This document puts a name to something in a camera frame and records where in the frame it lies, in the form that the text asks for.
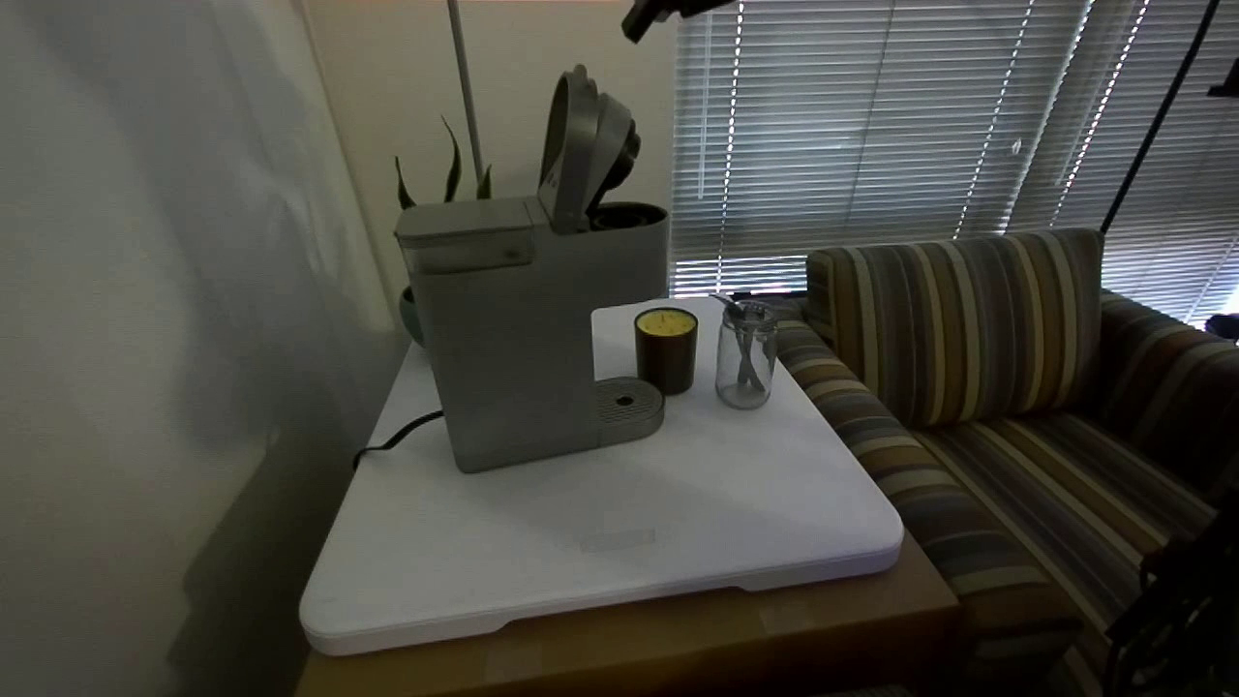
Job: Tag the grey pod coffee maker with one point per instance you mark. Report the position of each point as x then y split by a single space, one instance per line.
514 351

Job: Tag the thin metal lamp pole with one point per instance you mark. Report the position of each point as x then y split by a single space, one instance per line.
465 92

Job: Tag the dark candle jar yellow wax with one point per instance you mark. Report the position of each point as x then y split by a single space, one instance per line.
668 355

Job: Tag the clear glass jar with utensils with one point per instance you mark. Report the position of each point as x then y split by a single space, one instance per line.
744 369

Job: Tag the black slanted stand pole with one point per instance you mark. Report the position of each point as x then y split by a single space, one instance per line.
1155 122

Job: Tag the striped fabric armchair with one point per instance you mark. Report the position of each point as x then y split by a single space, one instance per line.
1009 375

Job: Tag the white plastic board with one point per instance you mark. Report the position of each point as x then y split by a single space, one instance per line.
604 527

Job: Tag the wooden side table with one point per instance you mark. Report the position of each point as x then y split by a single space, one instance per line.
669 644

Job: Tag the black metal frame object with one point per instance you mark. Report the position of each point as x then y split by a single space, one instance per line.
1180 606

